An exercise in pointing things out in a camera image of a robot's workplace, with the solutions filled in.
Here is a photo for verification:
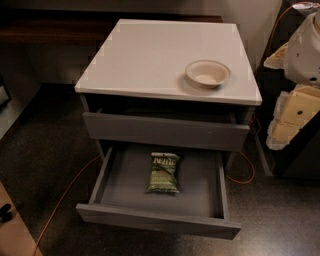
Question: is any open grey middle drawer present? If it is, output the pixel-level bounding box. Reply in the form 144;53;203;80
76;143;241;240

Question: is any orange power cable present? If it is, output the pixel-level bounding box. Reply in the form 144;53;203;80
32;2;320;256

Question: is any black clip on board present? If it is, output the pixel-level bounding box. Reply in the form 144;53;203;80
0;204;12;223

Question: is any green jalapeno chip bag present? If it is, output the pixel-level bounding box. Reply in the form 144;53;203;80
146;152;181;193

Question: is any grey top drawer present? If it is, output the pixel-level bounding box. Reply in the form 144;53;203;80
83;112;249;151

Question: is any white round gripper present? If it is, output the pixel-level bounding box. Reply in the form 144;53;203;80
263;11;320;150

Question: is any dark wooden shelf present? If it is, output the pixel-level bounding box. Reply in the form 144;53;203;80
0;12;223;46

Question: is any tan cardboard board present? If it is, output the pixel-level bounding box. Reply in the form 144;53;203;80
0;182;42;256

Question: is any beige paper bowl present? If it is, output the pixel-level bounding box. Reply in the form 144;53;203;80
185;60;231;88

